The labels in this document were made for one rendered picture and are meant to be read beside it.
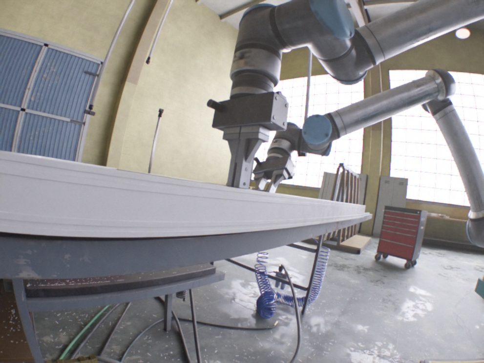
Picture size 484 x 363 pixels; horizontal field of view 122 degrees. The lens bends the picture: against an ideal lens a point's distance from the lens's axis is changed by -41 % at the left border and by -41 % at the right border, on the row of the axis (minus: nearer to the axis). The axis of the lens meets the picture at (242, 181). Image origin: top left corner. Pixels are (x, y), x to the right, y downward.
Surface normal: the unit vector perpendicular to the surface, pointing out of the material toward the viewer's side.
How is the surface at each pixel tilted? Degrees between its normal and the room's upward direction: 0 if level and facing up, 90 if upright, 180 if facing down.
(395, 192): 90
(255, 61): 90
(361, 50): 128
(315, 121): 92
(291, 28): 144
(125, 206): 90
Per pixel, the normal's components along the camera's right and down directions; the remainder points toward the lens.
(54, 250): 0.76, 0.10
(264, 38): 0.20, 0.01
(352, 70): 0.18, 0.93
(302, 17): -0.60, 0.52
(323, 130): -0.40, -0.04
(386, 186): -0.62, -0.11
